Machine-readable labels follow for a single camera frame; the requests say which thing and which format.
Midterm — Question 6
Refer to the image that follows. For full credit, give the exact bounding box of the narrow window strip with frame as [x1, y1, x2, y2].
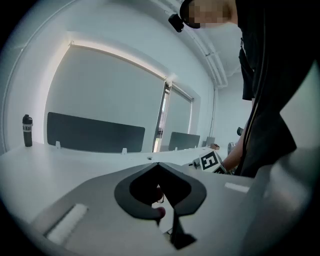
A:
[152, 81, 172, 153]

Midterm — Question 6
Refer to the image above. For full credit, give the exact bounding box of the short dark grey desk divider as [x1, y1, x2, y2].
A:
[168, 131, 201, 152]

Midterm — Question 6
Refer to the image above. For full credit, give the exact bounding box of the wide white roller blind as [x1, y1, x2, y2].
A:
[44, 41, 167, 153]

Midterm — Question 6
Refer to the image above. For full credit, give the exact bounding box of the black water bottle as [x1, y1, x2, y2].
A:
[22, 114, 34, 148]

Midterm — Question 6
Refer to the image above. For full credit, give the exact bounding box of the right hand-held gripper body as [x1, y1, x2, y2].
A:
[191, 149, 227, 175]

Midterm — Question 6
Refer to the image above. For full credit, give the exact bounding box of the black head camera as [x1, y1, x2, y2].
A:
[168, 13, 185, 33]

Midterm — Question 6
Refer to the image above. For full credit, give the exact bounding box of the person's black shirt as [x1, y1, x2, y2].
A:
[234, 0, 320, 178]

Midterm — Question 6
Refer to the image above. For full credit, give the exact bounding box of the white ceiling pipe bundle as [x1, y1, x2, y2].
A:
[192, 32, 228, 88]

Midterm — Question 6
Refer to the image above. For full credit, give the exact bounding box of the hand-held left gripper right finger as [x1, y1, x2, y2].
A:
[157, 147, 320, 256]

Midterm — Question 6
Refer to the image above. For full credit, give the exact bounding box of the person's head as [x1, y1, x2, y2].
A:
[179, 0, 240, 30]

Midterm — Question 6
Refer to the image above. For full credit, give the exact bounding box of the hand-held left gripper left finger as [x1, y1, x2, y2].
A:
[31, 162, 176, 256]

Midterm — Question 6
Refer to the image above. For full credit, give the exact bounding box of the long dark grey desk divider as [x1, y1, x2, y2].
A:
[46, 111, 146, 154]

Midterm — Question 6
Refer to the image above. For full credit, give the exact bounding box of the narrow white roller blind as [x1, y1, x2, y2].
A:
[163, 83, 195, 141]

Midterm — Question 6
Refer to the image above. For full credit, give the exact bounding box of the person's right forearm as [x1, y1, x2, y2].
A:
[223, 119, 251, 173]

